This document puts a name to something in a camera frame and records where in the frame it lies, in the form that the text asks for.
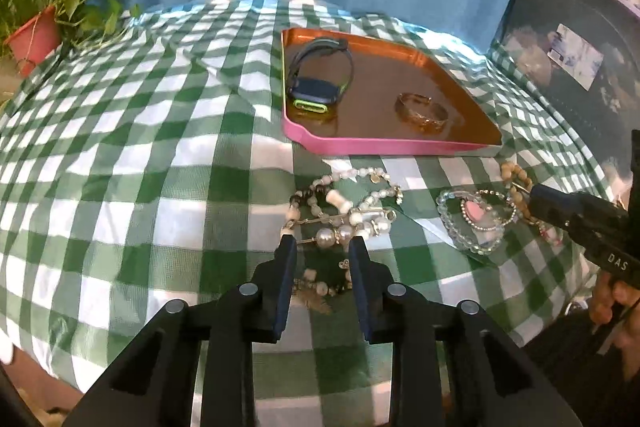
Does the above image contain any white pearl chain bracelet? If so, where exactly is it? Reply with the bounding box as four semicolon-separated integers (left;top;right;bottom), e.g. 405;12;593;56
304;166;406;228

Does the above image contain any gold amber bangle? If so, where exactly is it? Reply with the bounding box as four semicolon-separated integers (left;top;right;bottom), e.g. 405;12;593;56
395;92;449;134

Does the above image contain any orange tray with pink rim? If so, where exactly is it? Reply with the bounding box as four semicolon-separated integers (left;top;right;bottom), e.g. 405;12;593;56
280;28;503;156

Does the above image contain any black white bead bracelet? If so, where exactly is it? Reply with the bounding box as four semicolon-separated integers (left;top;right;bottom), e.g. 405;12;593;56
284;186;362;313

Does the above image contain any black smartwatch green trim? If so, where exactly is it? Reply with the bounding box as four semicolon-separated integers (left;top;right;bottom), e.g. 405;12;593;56
285;37;355;114

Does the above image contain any gold pearl hair clip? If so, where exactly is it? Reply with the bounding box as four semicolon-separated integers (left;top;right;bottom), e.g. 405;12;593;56
280;207;397;249

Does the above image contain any clear crystal bead bracelet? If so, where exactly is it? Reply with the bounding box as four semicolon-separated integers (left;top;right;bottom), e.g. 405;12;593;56
435;189;519;256

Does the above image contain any yellow jade bead bracelet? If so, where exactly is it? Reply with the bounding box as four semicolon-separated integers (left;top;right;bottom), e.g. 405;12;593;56
499;160;564;245

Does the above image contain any green white checkered tablecloth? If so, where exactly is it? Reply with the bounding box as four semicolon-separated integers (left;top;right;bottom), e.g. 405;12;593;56
0;0;614;427

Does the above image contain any dark cabinet with sticker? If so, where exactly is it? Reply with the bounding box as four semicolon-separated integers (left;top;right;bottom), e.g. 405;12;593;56
497;0;639;203

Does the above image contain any person's right hand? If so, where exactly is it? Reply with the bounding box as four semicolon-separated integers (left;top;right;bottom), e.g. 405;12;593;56
588;270;639;355

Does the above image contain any green plant in red pot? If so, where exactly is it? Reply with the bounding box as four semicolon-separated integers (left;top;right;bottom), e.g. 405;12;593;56
1;0;142;78

